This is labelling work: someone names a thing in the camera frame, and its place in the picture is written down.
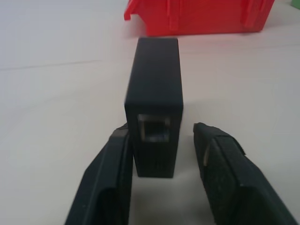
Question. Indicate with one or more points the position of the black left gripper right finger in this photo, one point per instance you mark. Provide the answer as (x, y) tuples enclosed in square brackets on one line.
[(236, 182)]

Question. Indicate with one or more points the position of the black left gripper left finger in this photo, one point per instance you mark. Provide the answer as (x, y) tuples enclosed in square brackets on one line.
[(103, 185)]

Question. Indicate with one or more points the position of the small black box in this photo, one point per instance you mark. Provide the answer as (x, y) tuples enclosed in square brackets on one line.
[(154, 93)]

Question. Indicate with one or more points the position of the red plastic bin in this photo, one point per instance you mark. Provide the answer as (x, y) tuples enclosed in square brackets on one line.
[(199, 15)]

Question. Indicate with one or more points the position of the green object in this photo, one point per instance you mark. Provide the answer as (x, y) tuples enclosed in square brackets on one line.
[(295, 2)]

